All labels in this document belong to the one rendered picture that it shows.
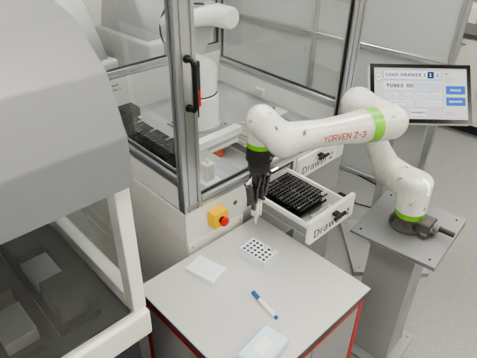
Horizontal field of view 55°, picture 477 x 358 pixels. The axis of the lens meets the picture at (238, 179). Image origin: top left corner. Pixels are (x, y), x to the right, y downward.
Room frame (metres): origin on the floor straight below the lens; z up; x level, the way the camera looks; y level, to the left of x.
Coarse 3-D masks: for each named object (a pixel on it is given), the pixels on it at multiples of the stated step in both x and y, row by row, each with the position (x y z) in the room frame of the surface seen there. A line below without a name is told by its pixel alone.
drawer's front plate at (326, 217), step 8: (352, 192) 1.51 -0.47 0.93; (344, 200) 1.46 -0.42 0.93; (352, 200) 1.50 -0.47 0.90; (328, 208) 1.40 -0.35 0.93; (336, 208) 1.42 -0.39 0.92; (344, 208) 1.46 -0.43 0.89; (352, 208) 1.51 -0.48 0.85; (320, 216) 1.35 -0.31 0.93; (328, 216) 1.38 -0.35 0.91; (344, 216) 1.47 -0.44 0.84; (312, 224) 1.32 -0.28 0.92; (320, 224) 1.35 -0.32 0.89; (328, 224) 1.39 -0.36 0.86; (336, 224) 1.44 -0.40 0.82; (312, 232) 1.32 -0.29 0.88; (312, 240) 1.33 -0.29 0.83
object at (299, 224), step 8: (288, 168) 1.74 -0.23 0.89; (272, 176) 1.68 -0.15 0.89; (296, 176) 1.70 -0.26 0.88; (304, 176) 1.68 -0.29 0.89; (312, 184) 1.63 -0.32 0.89; (328, 192) 1.57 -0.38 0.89; (264, 200) 1.51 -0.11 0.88; (328, 200) 1.57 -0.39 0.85; (336, 200) 1.54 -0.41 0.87; (264, 208) 1.50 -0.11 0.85; (272, 208) 1.47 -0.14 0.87; (280, 208) 1.44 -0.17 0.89; (280, 216) 1.44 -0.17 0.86; (288, 216) 1.41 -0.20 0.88; (296, 216) 1.39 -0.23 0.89; (304, 216) 1.47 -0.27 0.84; (288, 224) 1.41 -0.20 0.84; (296, 224) 1.38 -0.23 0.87; (304, 224) 1.35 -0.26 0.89; (304, 232) 1.35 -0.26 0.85
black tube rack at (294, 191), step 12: (276, 180) 1.63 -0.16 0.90; (288, 180) 1.64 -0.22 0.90; (300, 180) 1.64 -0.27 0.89; (276, 192) 1.54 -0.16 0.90; (288, 192) 1.54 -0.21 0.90; (300, 192) 1.55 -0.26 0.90; (312, 192) 1.59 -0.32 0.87; (288, 204) 1.50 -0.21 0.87; (300, 204) 1.47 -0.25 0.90; (300, 216) 1.42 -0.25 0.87
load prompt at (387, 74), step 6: (384, 72) 2.26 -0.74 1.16; (390, 72) 2.26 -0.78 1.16; (396, 72) 2.26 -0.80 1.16; (402, 72) 2.26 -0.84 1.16; (408, 72) 2.26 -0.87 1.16; (414, 72) 2.26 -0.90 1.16; (420, 72) 2.26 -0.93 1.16; (426, 72) 2.26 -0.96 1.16; (432, 72) 2.26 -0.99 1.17; (438, 72) 2.26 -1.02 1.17; (384, 78) 2.24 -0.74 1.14; (390, 78) 2.24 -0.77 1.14; (396, 78) 2.24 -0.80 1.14; (402, 78) 2.24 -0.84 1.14; (408, 78) 2.24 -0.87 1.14; (414, 78) 2.24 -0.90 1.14; (420, 78) 2.24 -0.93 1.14; (426, 78) 2.24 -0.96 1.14; (432, 78) 2.24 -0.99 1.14; (438, 78) 2.24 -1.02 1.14
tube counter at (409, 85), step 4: (408, 84) 2.22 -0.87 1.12; (412, 84) 2.22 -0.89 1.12; (416, 84) 2.22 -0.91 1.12; (420, 84) 2.22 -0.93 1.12; (424, 84) 2.22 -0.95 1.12; (428, 84) 2.22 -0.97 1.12; (432, 84) 2.22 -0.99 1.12; (436, 84) 2.22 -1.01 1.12; (440, 84) 2.22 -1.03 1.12; (408, 88) 2.20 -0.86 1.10; (412, 88) 2.20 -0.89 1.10; (416, 88) 2.20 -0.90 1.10; (420, 88) 2.20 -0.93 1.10; (424, 88) 2.20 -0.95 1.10; (428, 88) 2.20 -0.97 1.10; (432, 88) 2.20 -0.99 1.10; (436, 88) 2.20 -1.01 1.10; (440, 88) 2.20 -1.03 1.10
